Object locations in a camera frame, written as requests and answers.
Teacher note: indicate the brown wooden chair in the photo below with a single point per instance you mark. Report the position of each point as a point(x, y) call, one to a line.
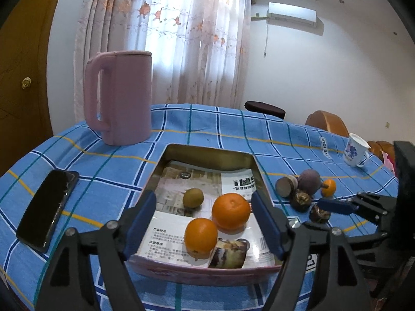
point(381, 149)
point(327, 123)

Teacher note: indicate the large orange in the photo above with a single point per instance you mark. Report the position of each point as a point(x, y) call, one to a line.
point(230, 212)

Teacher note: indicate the pink packet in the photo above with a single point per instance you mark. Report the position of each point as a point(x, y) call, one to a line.
point(389, 163)

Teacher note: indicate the brass door knob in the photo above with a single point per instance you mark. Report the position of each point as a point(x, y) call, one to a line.
point(26, 82)

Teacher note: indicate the white printed leaflet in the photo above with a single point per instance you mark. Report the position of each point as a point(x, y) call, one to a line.
point(165, 236)
point(240, 184)

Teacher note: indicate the white mug with blue print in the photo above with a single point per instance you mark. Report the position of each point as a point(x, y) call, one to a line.
point(355, 150)

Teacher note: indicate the floral sheer curtain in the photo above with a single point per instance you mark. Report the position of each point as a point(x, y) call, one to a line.
point(168, 32)

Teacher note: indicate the pink electric kettle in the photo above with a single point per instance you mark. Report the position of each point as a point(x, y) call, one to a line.
point(124, 100)

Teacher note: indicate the cut purple sugarcane piece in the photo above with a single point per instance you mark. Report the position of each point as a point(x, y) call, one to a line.
point(226, 254)

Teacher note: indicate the cut brown fruit piece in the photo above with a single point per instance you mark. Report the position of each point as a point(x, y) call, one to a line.
point(285, 186)

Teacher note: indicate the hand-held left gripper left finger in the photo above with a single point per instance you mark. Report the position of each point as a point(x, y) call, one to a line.
point(141, 224)

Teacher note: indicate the pink metal tray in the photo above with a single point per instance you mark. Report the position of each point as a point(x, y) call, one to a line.
point(207, 155)

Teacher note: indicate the dark round stool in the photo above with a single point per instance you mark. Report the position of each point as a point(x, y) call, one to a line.
point(264, 107)

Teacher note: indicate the brown wooden door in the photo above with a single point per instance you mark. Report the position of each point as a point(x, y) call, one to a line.
point(22, 39)

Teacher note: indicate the black smartphone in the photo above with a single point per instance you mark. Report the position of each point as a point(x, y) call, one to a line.
point(47, 209)

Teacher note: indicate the tiny orange kumquat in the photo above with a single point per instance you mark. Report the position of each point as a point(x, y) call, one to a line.
point(329, 188)

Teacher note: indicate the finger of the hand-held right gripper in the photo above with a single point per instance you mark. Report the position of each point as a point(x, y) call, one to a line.
point(373, 244)
point(335, 207)

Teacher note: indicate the blue checked tablecloth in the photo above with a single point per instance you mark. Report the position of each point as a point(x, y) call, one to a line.
point(107, 155)

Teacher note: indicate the purple passion fruit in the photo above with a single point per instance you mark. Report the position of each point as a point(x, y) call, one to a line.
point(309, 181)

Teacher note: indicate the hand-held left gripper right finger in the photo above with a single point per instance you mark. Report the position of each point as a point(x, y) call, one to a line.
point(266, 224)

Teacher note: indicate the white air conditioner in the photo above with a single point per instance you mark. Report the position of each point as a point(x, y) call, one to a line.
point(291, 14)

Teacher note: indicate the green-brown kiwi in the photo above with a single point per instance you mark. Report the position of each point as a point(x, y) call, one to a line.
point(193, 198)

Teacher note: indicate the dark mangosteen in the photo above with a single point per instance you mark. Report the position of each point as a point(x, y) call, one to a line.
point(300, 201)
point(319, 216)

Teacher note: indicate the small round orange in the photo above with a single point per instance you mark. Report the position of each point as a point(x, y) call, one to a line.
point(201, 238)

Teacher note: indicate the printed newspaper sheet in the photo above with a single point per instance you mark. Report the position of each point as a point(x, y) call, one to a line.
point(188, 176)

